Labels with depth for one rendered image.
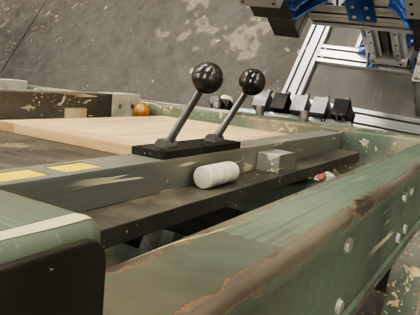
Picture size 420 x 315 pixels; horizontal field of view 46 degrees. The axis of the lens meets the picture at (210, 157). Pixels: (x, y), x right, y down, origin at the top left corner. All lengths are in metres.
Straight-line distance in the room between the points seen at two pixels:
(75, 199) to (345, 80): 1.79
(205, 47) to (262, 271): 2.63
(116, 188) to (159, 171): 0.07
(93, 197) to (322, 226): 0.25
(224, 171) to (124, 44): 2.58
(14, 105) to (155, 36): 1.96
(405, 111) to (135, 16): 1.88
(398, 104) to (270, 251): 1.83
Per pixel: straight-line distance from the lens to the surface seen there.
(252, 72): 0.69
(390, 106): 2.09
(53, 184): 0.47
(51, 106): 1.29
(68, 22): 3.66
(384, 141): 1.23
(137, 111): 1.49
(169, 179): 0.61
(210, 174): 0.63
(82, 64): 3.30
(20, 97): 1.23
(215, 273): 0.24
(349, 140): 1.25
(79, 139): 0.91
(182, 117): 0.61
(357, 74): 2.19
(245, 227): 0.32
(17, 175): 0.47
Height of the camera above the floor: 1.98
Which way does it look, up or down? 54 degrees down
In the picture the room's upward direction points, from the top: 42 degrees counter-clockwise
